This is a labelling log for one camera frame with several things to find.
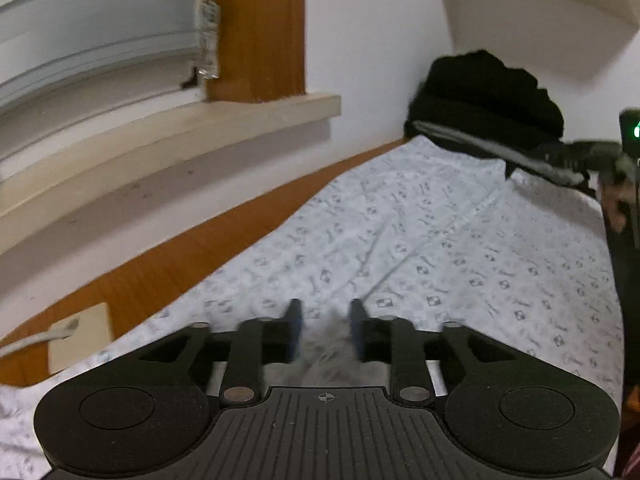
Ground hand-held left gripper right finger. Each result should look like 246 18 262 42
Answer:
349 298 516 406

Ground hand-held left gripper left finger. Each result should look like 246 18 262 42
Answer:
139 298 305 406

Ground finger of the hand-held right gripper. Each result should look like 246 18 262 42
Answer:
532 140 623 173

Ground white patterned garment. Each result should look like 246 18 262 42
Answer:
0 135 626 480

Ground black folded clothes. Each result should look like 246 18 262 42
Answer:
404 50 566 153

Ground person's right hand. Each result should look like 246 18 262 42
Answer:
601 182 627 231

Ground grey folded garment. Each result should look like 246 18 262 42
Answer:
412 120 593 187

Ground beige socket plate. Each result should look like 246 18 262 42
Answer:
47 302 115 376

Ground white window blind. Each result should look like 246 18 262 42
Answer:
0 0 207 161

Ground cream wall shelf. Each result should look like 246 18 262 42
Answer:
429 0 640 84

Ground wooden window frame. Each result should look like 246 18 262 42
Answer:
202 0 307 104

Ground clear blind cord pull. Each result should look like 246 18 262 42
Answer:
196 2 222 80

